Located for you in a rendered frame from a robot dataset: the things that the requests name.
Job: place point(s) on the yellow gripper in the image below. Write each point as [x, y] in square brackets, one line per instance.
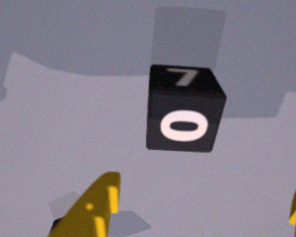
[90, 215]

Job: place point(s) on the black number cube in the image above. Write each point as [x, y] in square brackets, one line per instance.
[185, 106]
[54, 223]

